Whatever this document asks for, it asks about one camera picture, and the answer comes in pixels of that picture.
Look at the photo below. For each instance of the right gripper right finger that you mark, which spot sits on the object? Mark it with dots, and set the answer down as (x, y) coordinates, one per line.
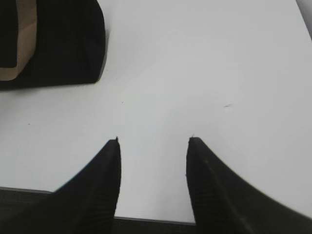
(224, 203)

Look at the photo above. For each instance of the tan front bag handle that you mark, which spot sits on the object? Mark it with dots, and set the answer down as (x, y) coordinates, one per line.
(18, 35)

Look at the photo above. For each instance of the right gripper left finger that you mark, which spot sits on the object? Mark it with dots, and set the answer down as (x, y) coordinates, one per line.
(86, 204)

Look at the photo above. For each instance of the black canvas tote bag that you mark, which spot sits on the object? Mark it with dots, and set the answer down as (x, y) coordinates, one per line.
(70, 45)

